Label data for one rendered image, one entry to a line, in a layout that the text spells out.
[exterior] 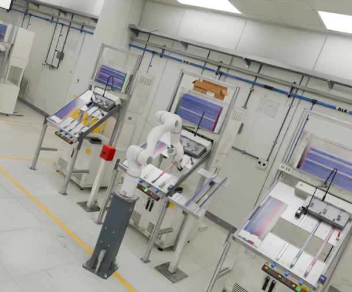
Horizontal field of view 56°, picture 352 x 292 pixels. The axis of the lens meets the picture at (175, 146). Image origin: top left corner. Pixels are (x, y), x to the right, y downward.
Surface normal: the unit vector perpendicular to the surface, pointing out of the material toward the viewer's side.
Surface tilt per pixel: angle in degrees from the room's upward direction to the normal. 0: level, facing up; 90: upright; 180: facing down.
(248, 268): 90
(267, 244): 44
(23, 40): 90
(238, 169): 89
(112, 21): 90
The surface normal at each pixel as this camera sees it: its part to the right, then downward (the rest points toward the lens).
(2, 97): 0.74, 0.37
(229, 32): -0.58, -0.07
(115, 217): -0.29, 0.07
